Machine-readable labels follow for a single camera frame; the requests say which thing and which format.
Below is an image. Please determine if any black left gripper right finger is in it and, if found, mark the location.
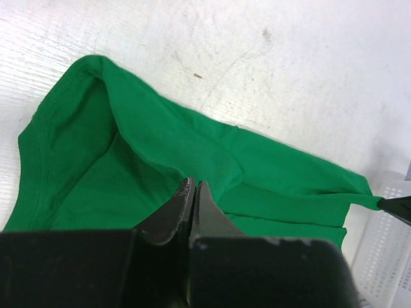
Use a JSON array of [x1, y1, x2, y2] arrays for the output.
[[189, 182, 358, 307]]

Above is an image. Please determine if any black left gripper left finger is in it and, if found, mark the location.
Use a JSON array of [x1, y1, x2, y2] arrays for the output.
[[1, 178, 195, 307]]

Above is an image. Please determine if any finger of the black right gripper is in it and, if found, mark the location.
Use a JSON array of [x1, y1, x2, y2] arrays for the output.
[[377, 196, 411, 224]]

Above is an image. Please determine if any green t shirt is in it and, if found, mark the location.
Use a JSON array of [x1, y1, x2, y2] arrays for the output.
[[4, 55, 379, 246]]

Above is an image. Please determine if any white plastic basket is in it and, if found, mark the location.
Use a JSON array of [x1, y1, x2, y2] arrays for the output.
[[348, 169, 411, 308]]

